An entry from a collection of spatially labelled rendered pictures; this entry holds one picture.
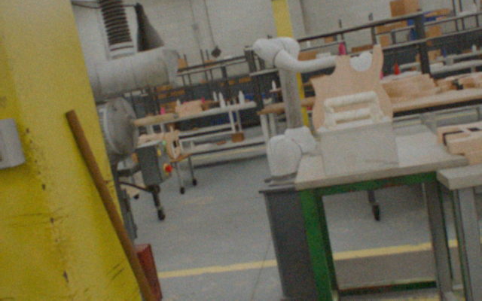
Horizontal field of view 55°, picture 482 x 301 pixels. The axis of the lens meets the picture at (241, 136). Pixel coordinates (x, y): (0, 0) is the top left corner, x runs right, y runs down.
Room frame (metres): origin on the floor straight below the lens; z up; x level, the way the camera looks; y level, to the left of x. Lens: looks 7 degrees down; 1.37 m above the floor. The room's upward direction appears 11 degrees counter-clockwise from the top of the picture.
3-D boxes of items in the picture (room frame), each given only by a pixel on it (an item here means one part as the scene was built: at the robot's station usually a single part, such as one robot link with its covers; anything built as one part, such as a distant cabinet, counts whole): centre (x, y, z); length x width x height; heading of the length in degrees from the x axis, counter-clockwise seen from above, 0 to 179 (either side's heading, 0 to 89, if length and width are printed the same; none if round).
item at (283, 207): (2.68, -0.21, 0.35); 0.28 x 0.28 x 0.70; 70
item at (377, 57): (2.02, -0.63, 1.33); 0.07 x 0.04 x 0.10; 77
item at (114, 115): (2.11, 0.67, 1.25); 0.41 x 0.27 x 0.26; 78
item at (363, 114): (1.86, -0.46, 1.12); 0.20 x 0.03 x 0.03; 77
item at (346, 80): (2.05, -0.50, 1.17); 0.35 x 0.04 x 0.40; 77
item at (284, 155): (2.69, -0.21, 0.87); 0.18 x 0.16 x 0.22; 138
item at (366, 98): (1.70, -0.42, 1.20); 0.20 x 0.03 x 0.03; 77
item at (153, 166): (2.33, 0.53, 0.99); 0.24 x 0.21 x 0.26; 78
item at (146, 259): (2.28, 0.70, 0.49); 0.25 x 0.12 x 0.37; 78
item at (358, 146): (1.75, -0.43, 1.02); 0.27 x 0.15 x 0.17; 78
